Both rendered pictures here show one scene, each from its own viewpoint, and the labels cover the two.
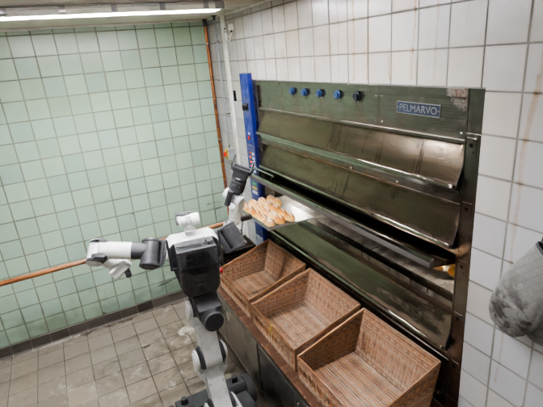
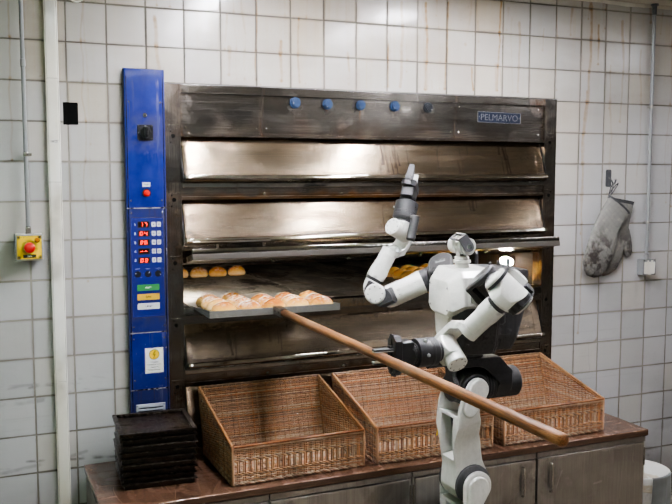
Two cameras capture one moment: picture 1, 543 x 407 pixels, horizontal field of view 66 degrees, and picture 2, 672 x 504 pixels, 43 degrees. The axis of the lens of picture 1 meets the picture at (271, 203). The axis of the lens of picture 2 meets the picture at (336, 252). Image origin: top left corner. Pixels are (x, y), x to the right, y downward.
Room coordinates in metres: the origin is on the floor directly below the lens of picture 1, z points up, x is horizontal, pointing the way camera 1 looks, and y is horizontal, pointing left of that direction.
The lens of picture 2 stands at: (2.37, 3.48, 1.74)
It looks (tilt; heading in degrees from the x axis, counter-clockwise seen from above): 5 degrees down; 273
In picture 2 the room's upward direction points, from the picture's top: straight up
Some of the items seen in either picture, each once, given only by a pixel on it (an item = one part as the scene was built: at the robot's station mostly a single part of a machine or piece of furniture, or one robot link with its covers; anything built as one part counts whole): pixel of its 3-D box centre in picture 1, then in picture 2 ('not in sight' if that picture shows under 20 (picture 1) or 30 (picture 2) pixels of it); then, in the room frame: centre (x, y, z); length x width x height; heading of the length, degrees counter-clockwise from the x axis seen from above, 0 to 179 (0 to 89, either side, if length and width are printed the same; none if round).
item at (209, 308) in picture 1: (205, 304); (482, 375); (2.00, 0.41, 1.00); 0.28 x 0.13 x 0.18; 26
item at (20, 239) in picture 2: (229, 153); (28, 246); (3.71, 0.33, 1.46); 0.10 x 0.07 x 0.10; 26
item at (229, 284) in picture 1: (260, 274); (279, 425); (2.78, 0.13, 0.72); 0.56 x 0.49 x 0.28; 27
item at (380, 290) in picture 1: (334, 258); (377, 330); (2.39, -0.37, 1.02); 1.79 x 0.11 x 0.19; 26
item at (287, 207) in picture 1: (273, 211); (262, 304); (2.87, -0.01, 1.19); 0.55 x 0.36 x 0.03; 26
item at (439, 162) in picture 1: (330, 136); (378, 159); (2.39, -0.37, 1.80); 1.79 x 0.11 x 0.19; 26
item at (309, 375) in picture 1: (364, 370); (523, 395); (1.71, -0.40, 0.72); 0.56 x 0.49 x 0.28; 27
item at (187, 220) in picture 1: (189, 221); (461, 248); (2.09, 0.45, 1.47); 0.10 x 0.07 x 0.09; 108
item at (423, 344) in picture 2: not in sight; (409, 353); (2.29, 0.95, 1.20); 0.12 x 0.10 x 0.13; 26
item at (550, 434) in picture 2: (113, 253); (381, 357); (2.37, 1.00, 1.19); 1.71 x 0.03 x 0.03; 116
